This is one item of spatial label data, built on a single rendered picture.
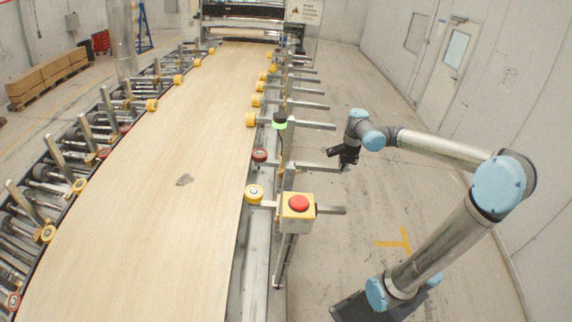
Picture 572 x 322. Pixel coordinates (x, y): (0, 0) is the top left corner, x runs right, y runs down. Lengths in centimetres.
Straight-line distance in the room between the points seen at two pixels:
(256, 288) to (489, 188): 89
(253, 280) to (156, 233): 45
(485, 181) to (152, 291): 92
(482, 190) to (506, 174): 7
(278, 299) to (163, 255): 45
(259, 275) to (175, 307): 44
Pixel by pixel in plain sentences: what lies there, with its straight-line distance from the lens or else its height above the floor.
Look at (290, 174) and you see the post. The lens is 76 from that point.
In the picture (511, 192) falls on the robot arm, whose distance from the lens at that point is 53.
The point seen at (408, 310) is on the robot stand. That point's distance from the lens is 123.
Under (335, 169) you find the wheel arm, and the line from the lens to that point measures 117.
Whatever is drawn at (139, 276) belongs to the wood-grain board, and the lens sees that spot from 82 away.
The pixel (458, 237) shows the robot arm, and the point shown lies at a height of 123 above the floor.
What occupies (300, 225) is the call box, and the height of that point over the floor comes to 119.
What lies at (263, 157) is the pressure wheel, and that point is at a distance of 108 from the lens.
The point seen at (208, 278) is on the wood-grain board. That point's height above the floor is 90.
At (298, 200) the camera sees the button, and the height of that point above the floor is 123.
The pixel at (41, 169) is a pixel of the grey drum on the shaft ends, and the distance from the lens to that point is 168.
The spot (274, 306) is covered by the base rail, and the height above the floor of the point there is 70.
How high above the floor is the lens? 160
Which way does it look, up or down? 40 degrees down
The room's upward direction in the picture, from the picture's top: 9 degrees clockwise
